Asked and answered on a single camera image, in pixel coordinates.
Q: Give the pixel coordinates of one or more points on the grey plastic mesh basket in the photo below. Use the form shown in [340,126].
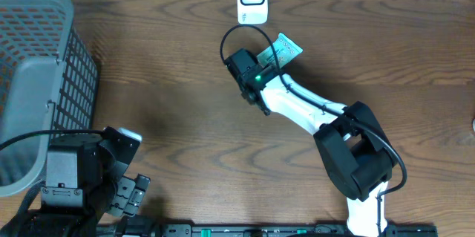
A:
[48,82]

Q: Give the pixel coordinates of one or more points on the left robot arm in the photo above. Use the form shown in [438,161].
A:
[84,179]

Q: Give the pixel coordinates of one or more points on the green wet wipes packet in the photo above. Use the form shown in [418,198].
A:
[285,49]

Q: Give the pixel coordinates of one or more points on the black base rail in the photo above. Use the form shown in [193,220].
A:
[142,226]

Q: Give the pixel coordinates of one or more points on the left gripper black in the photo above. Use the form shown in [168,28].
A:
[128,194]

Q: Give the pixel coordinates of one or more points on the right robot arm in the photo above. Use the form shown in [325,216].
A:
[354,150]

